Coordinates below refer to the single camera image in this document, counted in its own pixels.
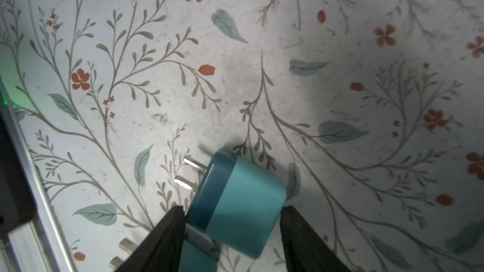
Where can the teal plug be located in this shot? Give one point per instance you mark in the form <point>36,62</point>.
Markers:
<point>199,252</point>
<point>236,203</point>

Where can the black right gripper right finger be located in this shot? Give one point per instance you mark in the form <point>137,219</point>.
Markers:
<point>304,249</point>

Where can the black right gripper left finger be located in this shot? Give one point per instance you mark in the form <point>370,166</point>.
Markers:
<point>162,248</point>

